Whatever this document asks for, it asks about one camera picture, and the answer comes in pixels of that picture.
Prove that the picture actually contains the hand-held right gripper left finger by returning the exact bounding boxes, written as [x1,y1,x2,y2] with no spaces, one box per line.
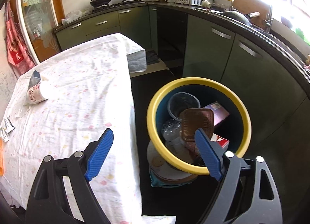
[25,128,114,224]

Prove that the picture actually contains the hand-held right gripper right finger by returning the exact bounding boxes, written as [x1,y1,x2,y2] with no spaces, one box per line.
[194,128,284,224]

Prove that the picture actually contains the white and red milk carton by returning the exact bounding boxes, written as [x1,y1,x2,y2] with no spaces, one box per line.
[209,133,230,152]

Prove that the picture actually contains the brown plastic food tray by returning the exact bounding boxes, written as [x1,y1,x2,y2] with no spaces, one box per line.
[179,108,215,142]

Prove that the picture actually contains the purple cardboard box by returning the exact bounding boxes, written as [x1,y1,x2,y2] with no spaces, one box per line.
[203,102,230,128]

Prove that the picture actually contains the clear plastic water bottle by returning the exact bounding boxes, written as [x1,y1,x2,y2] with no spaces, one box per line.
[161,119,192,157]

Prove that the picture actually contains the clear plastic cup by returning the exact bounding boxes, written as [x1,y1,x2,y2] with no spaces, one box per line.
[167,92,201,120]

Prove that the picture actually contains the yellow-rimmed blue trash bin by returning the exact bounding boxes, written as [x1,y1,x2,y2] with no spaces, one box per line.
[146,77,252,175]

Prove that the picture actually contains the white cup with red print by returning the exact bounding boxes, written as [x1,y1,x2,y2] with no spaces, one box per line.
[25,82,50,106]

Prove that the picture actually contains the silver snack wrapper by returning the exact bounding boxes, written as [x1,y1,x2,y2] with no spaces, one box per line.
[3,115,15,132]

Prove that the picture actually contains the grey-blue packet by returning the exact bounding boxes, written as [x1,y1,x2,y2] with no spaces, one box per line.
[28,70,41,89]

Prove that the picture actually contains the round beige and teal object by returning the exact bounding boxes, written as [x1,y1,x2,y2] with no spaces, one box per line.
[147,139,198,188]

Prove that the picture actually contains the white floral tablecloth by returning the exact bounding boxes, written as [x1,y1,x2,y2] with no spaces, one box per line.
[0,33,176,224]

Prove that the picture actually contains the green base cabinets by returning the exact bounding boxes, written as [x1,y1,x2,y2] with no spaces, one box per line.
[56,5,310,142]

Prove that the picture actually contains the red checked apron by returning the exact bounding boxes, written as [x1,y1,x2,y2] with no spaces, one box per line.
[3,0,35,74]

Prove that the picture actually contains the clear plastic bag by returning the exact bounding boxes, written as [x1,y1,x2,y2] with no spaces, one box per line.
[62,11,84,25]

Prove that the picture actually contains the glass sliding door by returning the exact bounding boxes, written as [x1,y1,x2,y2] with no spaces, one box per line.
[16,0,61,65]

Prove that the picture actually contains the tall chrome faucet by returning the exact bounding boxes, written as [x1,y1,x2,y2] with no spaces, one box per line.
[264,0,293,33]

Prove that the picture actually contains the black gas stove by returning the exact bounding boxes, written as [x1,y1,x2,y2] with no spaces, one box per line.
[91,0,146,11]

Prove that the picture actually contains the black wok with lid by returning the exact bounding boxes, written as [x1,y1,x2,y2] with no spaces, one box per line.
[90,0,113,7]

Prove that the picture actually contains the green sponge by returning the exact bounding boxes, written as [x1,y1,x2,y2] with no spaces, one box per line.
[295,28,308,39]

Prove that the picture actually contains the wooden cutting board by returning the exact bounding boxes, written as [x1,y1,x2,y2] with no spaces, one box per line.
[232,0,274,32]

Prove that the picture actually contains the dark wok with handle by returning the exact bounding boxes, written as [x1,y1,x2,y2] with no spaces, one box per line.
[221,10,261,27]

